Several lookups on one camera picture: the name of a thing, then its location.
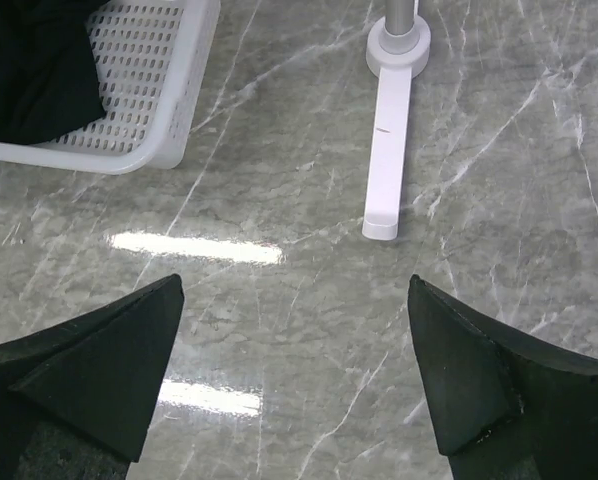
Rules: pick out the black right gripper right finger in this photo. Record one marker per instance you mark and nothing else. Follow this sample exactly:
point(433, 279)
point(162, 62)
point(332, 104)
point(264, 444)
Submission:
point(503, 404)

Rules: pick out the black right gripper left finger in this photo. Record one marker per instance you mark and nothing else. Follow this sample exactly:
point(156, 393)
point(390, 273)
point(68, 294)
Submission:
point(77, 399)

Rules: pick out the black underwear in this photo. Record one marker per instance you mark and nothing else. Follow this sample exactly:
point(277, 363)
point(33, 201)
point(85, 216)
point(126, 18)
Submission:
point(49, 84)

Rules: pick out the white perforated plastic basket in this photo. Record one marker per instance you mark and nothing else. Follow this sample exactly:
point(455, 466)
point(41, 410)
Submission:
point(151, 57)

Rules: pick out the white metal drying rack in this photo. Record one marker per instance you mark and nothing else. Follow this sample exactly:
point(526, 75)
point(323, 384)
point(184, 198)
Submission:
point(397, 50)

